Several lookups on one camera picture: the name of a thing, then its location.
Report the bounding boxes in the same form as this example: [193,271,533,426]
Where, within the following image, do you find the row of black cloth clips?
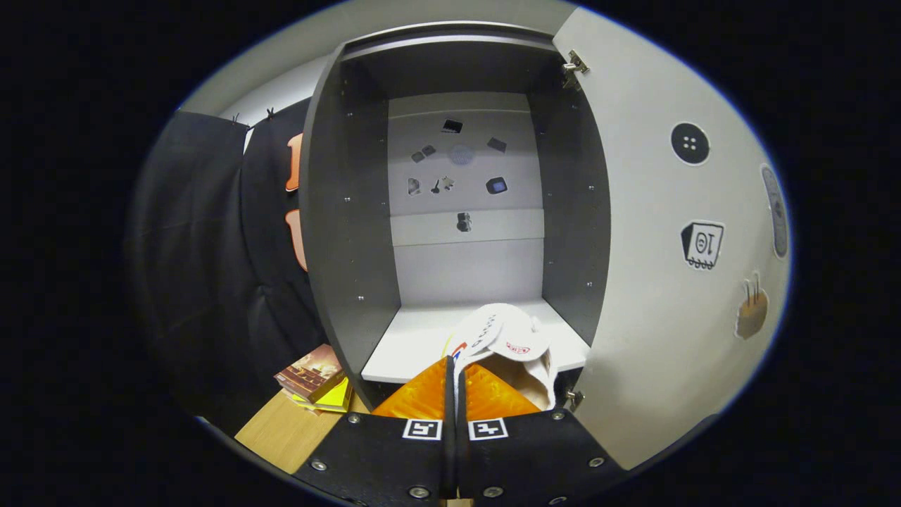
[229,106,277,127]

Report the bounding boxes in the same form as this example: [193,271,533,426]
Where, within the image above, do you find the brown book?
[275,344,347,403]

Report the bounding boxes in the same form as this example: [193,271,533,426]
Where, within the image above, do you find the grey shoe cabinet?
[299,21,612,413]

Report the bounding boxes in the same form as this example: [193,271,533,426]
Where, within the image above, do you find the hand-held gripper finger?
[454,363,627,507]
[292,356,457,507]

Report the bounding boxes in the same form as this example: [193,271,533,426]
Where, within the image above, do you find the black backdrop cloth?
[127,99,332,437]

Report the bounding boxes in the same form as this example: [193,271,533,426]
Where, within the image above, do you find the white shoe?
[443,303,560,416]

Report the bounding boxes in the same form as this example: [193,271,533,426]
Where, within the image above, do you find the yellow book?
[292,377,353,414]

